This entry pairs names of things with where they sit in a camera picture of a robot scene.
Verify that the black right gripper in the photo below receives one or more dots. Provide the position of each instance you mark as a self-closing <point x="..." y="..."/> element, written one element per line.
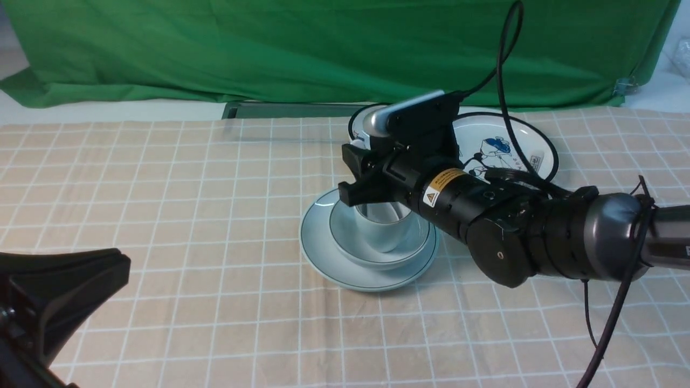
<point x="424" y="175"/>

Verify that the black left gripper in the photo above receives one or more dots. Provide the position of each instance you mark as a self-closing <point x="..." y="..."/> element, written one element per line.
<point x="45" y="298"/>

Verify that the light blue ceramic cup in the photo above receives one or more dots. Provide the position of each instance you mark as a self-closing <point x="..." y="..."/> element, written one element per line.
<point x="383" y="225"/>

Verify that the light blue ceramic bowl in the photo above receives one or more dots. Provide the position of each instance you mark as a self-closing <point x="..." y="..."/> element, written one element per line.
<point x="349" y="240"/>

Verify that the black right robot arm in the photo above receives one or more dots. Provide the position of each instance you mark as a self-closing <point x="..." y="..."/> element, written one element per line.
<point x="514" y="226"/>

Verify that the white bowl with black rim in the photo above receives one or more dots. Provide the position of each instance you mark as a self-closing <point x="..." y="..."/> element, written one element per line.
<point x="358" y="127"/>

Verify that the white plate with cartoon print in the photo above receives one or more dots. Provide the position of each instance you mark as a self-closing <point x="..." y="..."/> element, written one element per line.
<point x="484" y="143"/>

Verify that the light blue ceramic plate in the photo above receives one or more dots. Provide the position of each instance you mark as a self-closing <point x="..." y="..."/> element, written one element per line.
<point x="318" y="246"/>

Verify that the beige checked tablecloth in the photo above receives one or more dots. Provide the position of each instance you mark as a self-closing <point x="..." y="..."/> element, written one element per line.
<point x="219" y="293"/>

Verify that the green backdrop cloth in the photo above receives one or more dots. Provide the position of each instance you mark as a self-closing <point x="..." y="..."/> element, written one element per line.
<point x="569" y="53"/>

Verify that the metal binder clip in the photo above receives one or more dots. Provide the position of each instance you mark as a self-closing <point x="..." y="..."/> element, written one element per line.
<point x="626" y="86"/>

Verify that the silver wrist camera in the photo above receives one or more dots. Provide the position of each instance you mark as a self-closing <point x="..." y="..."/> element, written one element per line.
<point x="424" y="123"/>

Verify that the grey metal rail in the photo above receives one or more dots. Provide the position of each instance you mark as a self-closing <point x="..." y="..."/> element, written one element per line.
<point x="246" y="110"/>

